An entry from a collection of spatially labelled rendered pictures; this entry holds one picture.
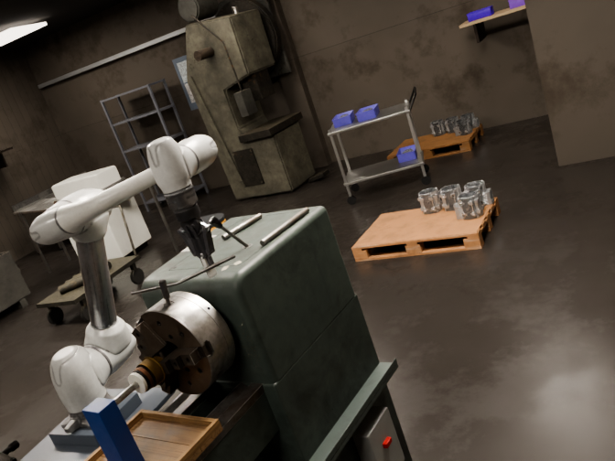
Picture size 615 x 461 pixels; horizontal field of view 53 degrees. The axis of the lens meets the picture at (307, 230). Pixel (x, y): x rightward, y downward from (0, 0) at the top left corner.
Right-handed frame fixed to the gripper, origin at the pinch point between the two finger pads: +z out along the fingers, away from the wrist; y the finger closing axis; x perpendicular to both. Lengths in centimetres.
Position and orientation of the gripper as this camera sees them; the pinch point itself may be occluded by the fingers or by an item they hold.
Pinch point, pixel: (209, 265)
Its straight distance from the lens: 194.7
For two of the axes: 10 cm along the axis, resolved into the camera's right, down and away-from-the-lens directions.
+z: 3.1, 9.0, 3.0
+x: 5.1, -4.2, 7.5
